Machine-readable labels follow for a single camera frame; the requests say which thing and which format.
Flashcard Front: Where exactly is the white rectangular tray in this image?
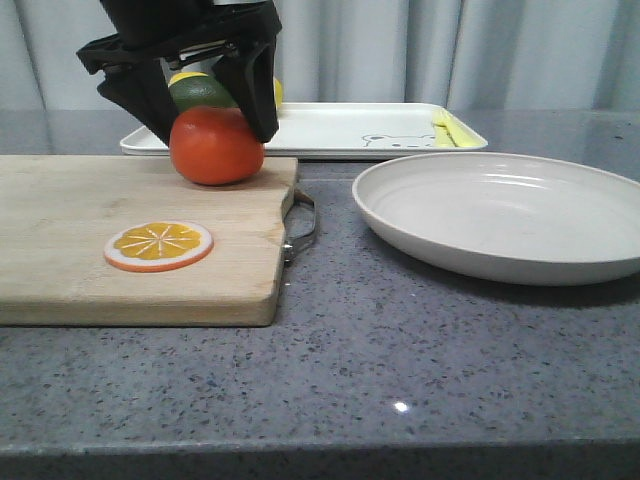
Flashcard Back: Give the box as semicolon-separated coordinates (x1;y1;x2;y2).
119;102;489;161

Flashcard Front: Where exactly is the grey curtain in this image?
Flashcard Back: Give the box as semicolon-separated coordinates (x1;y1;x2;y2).
1;1;639;111

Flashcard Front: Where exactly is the orange slice toy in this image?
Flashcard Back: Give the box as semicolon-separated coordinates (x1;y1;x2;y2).
103;220;214;273

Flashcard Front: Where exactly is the yellow plastic knife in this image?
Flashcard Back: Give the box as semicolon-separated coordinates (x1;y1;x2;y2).
433;108;488;148

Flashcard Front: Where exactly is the wooden cutting board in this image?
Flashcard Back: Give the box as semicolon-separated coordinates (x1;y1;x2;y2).
1;155;298;327

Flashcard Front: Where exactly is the orange mandarin fruit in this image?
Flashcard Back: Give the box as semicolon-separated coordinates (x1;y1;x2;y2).
169;105;264;185

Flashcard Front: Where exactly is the yellow plastic fork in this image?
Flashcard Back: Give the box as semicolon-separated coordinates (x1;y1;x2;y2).
432;110;456;148

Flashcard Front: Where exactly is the metal cutting board handle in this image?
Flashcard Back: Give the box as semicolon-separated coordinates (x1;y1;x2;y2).
282;189;318;265

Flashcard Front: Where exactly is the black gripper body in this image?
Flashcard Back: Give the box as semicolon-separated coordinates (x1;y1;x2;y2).
77;1;282;75

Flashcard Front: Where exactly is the green lime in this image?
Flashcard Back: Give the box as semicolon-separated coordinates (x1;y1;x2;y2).
169;82;237;112

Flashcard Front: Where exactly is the beige round plate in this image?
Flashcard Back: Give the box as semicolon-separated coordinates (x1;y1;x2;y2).
352;152;639;286

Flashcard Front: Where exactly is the left yellow lemon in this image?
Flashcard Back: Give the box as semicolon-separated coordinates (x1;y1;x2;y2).
168;71;207;86

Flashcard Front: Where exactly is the yellow lemon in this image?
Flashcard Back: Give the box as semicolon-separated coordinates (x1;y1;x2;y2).
273;77;284;109
168;71;207;86

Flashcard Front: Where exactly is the right yellow lemon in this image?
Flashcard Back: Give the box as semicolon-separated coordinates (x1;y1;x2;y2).
273;77;284;109

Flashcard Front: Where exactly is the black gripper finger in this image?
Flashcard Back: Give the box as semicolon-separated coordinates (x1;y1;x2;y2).
97;60;179;145
213;42;279;143

